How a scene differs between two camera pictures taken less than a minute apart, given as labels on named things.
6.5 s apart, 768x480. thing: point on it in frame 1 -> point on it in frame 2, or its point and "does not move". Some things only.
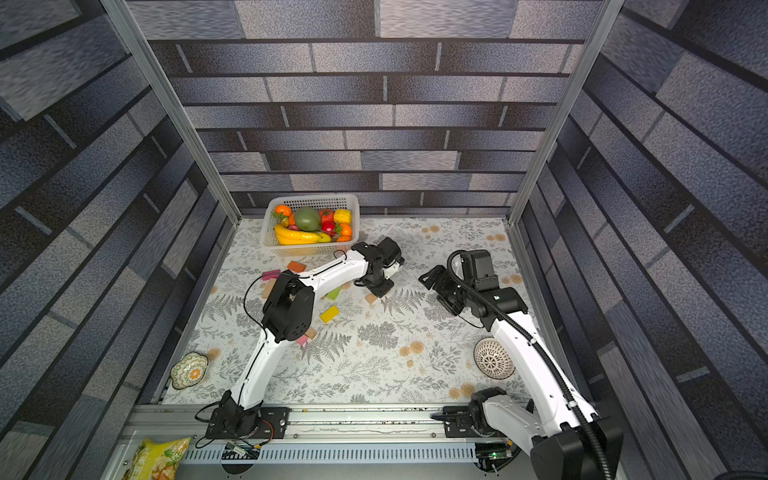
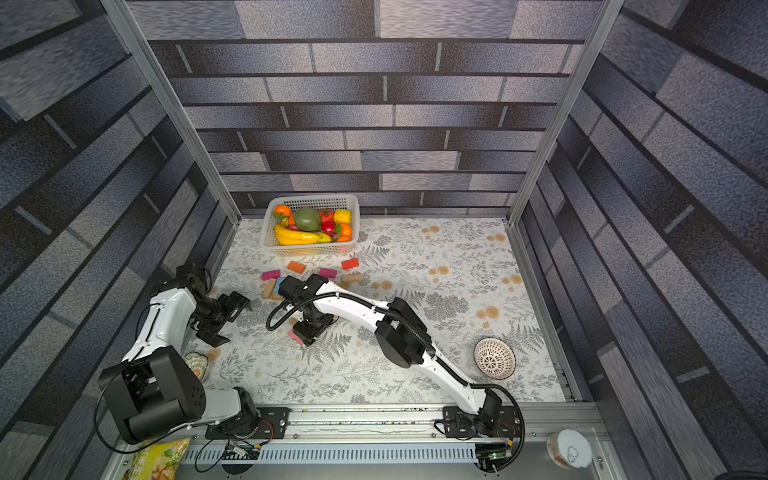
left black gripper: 384,290 -> 236,304
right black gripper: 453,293 -> 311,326
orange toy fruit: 282,208 does not move
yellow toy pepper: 342,215 does not move
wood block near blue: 267,287 does not move
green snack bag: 157,460 does not move
